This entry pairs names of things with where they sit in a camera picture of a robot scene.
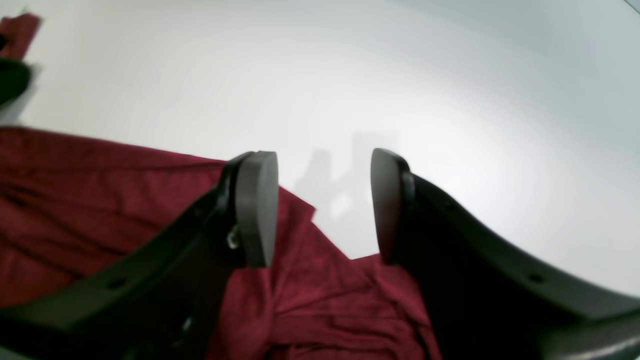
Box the dark red long-sleeve shirt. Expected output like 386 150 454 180
0 14 443 360

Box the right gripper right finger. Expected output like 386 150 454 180
370 148 640 360

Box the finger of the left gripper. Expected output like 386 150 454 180
0 57 32 108

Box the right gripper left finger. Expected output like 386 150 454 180
1 151 279 360

